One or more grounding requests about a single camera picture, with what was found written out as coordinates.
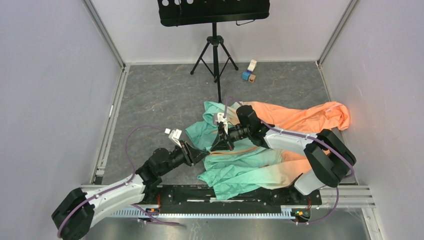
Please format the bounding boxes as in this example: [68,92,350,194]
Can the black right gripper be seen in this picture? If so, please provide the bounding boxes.
[210,124,251,152]

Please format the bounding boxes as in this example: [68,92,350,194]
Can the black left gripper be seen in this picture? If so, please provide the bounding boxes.
[158,139,210,176]

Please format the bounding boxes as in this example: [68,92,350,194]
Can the green and orange jacket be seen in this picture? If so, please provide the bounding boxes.
[185,101,351,200]

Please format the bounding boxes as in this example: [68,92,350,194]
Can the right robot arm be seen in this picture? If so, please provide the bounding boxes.
[211,105,357,204]

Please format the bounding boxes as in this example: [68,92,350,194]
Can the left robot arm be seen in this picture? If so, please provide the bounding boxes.
[51,141,210,240]

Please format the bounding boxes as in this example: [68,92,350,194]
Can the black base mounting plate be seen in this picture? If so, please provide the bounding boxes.
[138,184,323,214]

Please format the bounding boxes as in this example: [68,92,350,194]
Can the brown wooden toy cube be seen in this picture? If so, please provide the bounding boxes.
[248,74,256,83]

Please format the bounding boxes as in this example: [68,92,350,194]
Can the blue toy cube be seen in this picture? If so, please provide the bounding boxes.
[242,71,251,81]

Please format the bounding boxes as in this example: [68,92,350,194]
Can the white toy block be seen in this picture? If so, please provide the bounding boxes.
[247,59,257,73]

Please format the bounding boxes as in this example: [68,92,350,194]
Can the black music stand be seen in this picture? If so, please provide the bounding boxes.
[157,0,271,103]

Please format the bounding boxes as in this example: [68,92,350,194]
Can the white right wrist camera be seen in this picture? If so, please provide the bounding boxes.
[213,112,229,133]

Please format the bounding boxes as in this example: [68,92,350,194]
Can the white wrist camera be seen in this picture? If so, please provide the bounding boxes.
[213,112,229,133]
[164,128,182,148]

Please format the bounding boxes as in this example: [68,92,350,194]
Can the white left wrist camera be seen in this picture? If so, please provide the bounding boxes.
[164,128,182,148]

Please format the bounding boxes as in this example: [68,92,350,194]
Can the grey slotted cable duct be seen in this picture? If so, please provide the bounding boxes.
[109,206,295,220]

